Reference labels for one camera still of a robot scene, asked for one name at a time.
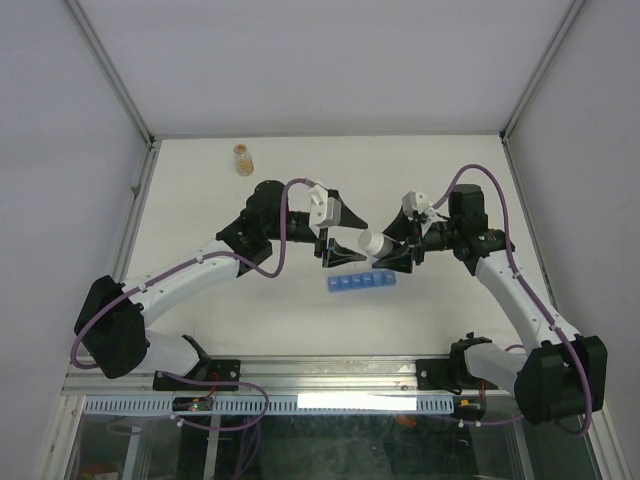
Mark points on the slotted grey cable duct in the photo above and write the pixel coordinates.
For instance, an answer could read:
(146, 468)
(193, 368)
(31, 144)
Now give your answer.
(309, 403)

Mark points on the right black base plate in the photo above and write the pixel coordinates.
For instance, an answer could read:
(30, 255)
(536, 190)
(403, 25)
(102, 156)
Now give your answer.
(455, 375)

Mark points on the aluminium mounting rail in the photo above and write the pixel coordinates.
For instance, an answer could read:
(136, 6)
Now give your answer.
(282, 375)

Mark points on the small status circuit board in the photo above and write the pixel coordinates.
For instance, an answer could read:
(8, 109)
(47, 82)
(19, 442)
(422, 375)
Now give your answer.
(193, 404)

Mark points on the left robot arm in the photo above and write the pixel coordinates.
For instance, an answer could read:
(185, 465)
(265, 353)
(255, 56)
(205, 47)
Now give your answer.
(112, 332)

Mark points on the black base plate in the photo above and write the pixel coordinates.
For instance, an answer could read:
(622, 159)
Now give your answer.
(455, 375)
(220, 374)

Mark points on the blue weekly pill organizer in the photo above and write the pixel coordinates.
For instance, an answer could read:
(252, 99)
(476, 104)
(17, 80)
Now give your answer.
(361, 281)

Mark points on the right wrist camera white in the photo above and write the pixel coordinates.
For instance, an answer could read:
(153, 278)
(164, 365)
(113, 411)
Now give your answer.
(417, 206)

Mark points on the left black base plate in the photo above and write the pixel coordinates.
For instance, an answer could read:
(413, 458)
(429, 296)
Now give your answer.
(220, 374)

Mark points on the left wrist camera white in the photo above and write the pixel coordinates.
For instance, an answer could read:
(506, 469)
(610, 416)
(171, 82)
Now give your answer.
(325, 208)

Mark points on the white pill bottle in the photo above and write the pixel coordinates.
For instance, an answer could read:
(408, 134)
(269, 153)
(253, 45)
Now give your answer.
(376, 244)

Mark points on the amber pill bottle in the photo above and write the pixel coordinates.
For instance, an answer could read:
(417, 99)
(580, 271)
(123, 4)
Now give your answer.
(243, 160)

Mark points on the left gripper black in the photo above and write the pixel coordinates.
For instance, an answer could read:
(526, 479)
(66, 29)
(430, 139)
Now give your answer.
(334, 254)

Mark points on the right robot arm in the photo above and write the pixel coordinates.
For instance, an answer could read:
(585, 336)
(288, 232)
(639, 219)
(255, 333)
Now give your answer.
(560, 373)

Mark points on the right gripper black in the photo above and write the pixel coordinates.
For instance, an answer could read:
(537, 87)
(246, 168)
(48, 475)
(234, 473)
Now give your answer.
(401, 229)

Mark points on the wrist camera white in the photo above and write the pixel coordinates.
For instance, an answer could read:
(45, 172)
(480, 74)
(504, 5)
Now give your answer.
(325, 208)
(417, 206)

